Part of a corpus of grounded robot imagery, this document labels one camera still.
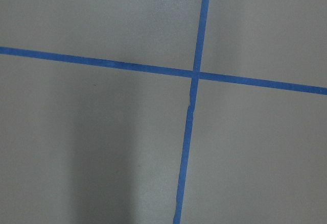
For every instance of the blue tape strip crosswise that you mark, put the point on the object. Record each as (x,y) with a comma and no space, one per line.
(162,70)

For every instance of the blue tape strip lengthwise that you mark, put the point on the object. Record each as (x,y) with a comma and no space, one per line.
(190,112)

